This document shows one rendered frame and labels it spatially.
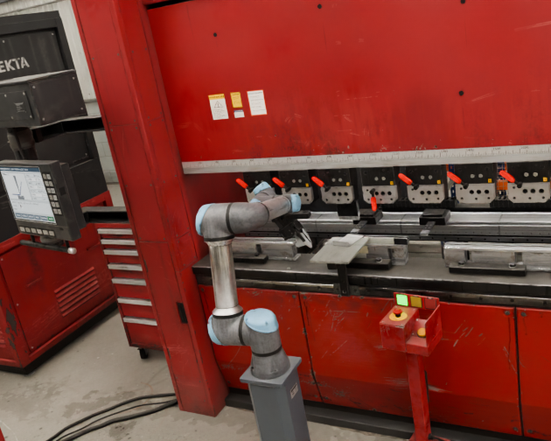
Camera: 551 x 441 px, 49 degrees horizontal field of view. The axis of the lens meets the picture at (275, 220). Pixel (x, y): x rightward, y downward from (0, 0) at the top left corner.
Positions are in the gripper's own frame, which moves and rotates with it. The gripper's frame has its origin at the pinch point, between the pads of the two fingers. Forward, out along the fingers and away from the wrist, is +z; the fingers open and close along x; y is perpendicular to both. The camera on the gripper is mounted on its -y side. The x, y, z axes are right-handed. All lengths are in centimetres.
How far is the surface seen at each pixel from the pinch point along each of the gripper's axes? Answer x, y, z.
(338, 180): -10.5, -24.9, -15.2
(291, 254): -18.4, 19.4, 3.6
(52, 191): 28, 67, -89
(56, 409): -13, 207, 4
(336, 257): 10.3, -9.8, 8.3
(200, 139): -28, 23, -67
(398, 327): 32, -21, 40
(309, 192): -13.6, -9.7, -17.8
